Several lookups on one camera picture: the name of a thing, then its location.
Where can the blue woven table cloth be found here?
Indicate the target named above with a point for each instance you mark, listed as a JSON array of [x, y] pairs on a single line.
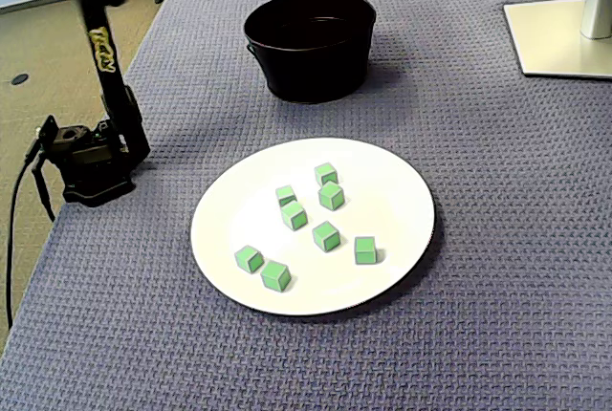
[[478, 239]]

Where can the black round floor cover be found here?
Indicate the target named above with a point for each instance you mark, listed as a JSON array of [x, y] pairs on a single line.
[[19, 79]]

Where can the black metal bucket container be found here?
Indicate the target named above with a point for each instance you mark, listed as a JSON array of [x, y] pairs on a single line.
[[311, 71]]

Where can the white monitor stand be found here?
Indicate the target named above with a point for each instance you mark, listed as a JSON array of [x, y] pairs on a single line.
[[550, 38]]

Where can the green cube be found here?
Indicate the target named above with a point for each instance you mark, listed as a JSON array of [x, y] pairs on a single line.
[[276, 276], [326, 236], [286, 193], [294, 216], [326, 173], [248, 259], [365, 251], [331, 196]]

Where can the black robot arm with stickers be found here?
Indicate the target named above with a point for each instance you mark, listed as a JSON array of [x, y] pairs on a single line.
[[115, 95]]

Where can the white round plate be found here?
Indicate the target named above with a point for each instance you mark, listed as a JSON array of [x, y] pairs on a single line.
[[382, 201]]

